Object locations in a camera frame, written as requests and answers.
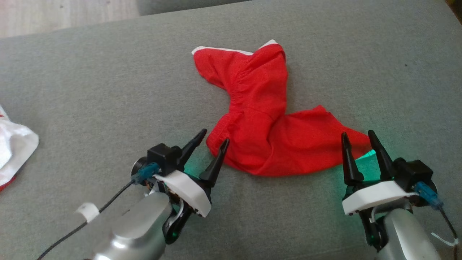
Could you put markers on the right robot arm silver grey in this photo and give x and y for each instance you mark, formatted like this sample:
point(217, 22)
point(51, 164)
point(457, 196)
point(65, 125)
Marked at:
point(408, 234)

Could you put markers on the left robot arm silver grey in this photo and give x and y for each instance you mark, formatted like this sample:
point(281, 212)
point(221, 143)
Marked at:
point(137, 231)

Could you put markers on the red jersey with white stripes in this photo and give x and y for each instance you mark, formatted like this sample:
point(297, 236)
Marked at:
point(14, 148)

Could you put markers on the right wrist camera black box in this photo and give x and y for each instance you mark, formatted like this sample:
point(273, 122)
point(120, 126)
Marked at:
point(415, 171)

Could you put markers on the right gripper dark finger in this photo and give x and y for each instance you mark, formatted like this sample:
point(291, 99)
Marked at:
point(350, 162)
point(380, 155)

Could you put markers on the plain red shorts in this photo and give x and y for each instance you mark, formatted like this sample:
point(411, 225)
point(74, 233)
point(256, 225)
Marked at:
point(267, 137)

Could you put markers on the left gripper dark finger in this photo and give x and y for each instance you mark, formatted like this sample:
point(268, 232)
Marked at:
point(191, 146)
point(216, 162)

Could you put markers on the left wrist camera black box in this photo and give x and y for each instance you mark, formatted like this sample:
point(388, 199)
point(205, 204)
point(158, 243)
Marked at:
point(162, 157)

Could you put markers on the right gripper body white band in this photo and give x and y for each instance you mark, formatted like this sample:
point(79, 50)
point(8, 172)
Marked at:
point(375, 196)

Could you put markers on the large grey sofa seat cushion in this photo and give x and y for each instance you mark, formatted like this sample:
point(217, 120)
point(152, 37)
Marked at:
point(90, 90)

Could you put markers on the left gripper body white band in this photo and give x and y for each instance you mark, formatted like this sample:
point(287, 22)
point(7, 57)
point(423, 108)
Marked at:
point(186, 191)

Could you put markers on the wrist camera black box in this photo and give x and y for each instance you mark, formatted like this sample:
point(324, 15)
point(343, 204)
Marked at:
point(415, 171)
point(162, 157)

